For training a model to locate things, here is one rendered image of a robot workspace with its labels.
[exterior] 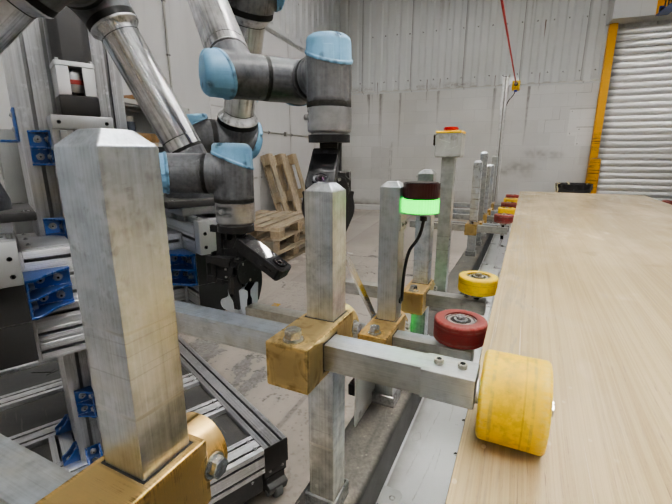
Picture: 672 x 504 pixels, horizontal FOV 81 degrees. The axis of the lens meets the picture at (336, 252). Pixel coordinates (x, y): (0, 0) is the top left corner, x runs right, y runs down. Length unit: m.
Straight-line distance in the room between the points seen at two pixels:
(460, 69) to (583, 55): 2.05
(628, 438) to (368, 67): 8.62
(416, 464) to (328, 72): 0.68
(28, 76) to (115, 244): 1.12
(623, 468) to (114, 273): 0.41
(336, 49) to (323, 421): 0.54
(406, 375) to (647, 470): 0.21
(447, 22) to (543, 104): 2.36
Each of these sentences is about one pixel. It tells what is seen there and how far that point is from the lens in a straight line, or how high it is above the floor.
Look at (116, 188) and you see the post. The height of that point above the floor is 1.14.
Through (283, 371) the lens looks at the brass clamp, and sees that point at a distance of 0.42.
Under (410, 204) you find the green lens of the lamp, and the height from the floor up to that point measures 1.08.
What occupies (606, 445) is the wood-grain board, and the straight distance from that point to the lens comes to 0.46.
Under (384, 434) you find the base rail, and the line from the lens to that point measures 0.73.
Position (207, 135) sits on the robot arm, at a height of 1.21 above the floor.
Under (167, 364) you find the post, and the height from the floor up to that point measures 1.03.
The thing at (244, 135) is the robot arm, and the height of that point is 1.21.
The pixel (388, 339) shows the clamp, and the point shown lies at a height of 0.87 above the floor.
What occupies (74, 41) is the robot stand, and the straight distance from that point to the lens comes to 1.25.
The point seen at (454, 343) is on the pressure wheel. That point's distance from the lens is 0.63.
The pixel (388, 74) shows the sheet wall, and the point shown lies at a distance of 8.76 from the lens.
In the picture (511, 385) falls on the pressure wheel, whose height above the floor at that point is 0.97.
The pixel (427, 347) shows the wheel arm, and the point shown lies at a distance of 0.67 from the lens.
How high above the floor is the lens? 1.15
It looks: 14 degrees down
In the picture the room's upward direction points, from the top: straight up
